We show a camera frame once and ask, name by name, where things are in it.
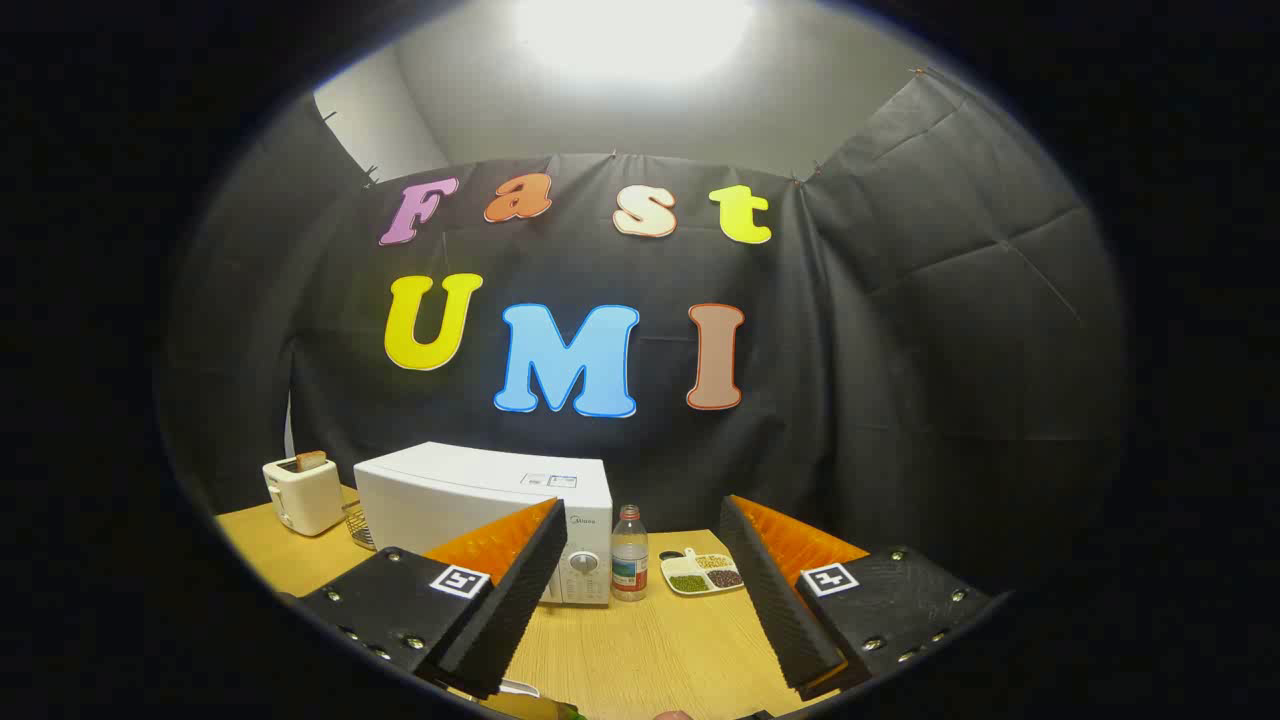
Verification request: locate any white divided dish of beans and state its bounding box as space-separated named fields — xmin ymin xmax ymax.
xmin=659 ymin=547 xmax=746 ymax=597

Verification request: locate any white microwave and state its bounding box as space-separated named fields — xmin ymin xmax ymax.
xmin=353 ymin=441 xmax=614 ymax=607

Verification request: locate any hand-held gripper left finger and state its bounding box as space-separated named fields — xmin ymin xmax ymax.
xmin=298 ymin=497 xmax=569 ymax=701

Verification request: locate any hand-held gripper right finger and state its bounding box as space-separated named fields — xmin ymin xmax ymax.
xmin=719 ymin=494 xmax=993 ymax=702

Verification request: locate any white toaster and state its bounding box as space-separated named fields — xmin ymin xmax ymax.
xmin=262 ymin=455 xmax=347 ymax=538

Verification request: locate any brown bread lettuce sandwich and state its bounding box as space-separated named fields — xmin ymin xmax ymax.
xmin=480 ymin=692 xmax=589 ymax=720

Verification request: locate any clear plastic bottle red label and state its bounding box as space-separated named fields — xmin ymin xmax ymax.
xmin=611 ymin=505 xmax=649 ymax=602

